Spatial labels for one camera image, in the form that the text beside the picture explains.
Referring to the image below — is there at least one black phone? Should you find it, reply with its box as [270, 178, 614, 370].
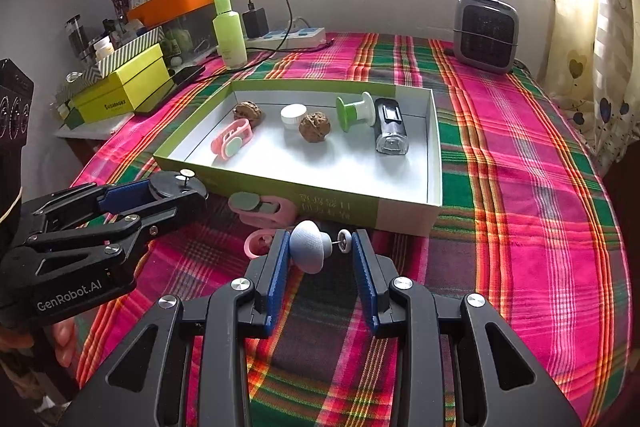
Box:
[135, 64, 207, 116]

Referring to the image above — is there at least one orange box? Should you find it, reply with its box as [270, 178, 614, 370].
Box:
[126, 0, 221, 28]

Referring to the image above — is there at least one light green bottle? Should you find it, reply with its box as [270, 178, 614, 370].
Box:
[212, 0, 248, 70]

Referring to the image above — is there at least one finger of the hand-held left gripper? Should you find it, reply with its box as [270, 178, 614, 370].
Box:
[22, 187, 208, 254]
[19, 178, 158, 228]

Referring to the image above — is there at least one black speaker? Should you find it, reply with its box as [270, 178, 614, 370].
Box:
[0, 58, 35, 208]

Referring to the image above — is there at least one white power strip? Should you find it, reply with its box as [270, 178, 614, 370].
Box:
[245, 27, 327, 52]

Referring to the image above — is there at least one grey space heater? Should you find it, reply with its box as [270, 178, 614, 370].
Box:
[452, 0, 520, 74]

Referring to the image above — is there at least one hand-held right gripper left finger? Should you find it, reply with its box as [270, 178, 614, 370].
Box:
[57, 229, 292, 427]

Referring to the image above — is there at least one dark green box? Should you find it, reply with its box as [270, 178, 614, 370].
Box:
[60, 104, 86, 130]

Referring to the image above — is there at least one black round knob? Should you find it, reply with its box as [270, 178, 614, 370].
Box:
[150, 168, 211, 202]

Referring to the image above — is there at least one green white spool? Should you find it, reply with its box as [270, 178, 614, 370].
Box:
[335, 92, 376, 134]

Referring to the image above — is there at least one black charger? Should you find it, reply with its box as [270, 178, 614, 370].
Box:
[242, 8, 269, 38]

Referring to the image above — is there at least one person's left hand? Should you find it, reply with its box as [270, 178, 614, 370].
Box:
[50, 319, 77, 369]

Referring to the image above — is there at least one heart print curtain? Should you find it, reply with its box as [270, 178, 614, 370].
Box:
[547, 0, 636, 172]

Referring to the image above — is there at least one yellow-green box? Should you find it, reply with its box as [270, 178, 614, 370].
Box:
[70, 43, 173, 125]

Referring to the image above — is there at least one white round cap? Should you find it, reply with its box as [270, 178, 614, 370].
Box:
[280, 104, 308, 130]

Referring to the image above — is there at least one brown walnut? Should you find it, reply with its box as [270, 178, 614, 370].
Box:
[298, 112, 332, 144]
[233, 102, 264, 128]

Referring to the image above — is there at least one dark glass jar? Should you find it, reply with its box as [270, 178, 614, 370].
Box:
[65, 14, 88, 58]

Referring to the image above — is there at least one striped box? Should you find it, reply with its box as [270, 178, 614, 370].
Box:
[55, 27, 166, 102]

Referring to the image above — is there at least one pink green plaid blanket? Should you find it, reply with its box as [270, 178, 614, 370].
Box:
[70, 32, 633, 427]

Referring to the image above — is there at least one grey mushroom knob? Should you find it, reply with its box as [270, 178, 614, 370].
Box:
[290, 221, 352, 275]

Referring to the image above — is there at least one black cable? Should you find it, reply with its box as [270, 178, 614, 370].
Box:
[248, 0, 337, 55]

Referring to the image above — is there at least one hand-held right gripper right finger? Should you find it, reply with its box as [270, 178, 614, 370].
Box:
[351, 229, 583, 427]

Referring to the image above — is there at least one pink clip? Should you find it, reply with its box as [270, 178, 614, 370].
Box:
[227, 191, 298, 229]
[211, 118, 254, 165]
[243, 229, 273, 260]

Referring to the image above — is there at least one green white cardboard box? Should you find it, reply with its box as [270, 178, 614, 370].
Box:
[152, 79, 445, 238]

